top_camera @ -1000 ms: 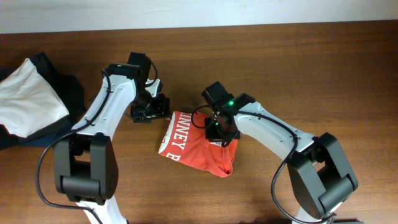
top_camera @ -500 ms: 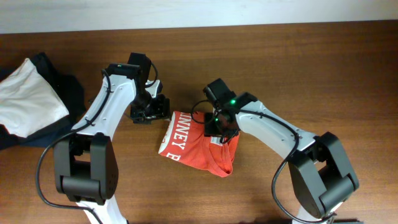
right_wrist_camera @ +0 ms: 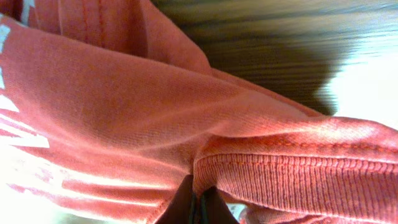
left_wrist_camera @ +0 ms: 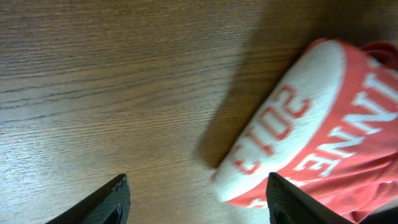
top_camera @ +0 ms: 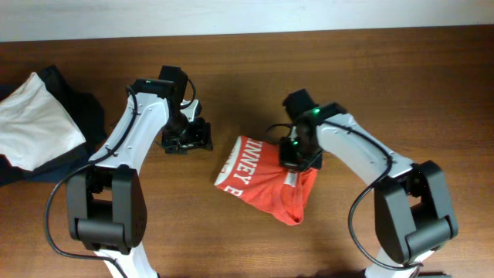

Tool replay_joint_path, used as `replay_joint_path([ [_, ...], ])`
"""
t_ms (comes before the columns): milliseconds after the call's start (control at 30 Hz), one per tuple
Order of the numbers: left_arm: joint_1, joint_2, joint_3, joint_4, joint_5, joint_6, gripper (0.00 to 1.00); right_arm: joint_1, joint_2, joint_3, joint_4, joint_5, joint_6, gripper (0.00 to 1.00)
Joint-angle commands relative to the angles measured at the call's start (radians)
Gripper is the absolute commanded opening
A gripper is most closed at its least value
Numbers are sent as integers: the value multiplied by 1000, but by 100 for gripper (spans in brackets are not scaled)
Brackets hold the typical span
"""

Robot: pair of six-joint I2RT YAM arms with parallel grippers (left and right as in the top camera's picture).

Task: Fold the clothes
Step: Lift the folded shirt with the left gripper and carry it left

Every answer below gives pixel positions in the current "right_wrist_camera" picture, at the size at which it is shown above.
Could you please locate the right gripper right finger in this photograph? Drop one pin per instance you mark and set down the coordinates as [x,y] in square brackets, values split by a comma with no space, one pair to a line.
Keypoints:
[214,210]

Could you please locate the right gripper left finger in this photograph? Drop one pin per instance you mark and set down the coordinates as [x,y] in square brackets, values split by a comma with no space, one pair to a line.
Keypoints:
[181,210]

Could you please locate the orange printed t-shirt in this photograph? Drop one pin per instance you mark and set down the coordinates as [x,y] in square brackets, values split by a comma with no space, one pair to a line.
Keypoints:
[107,105]

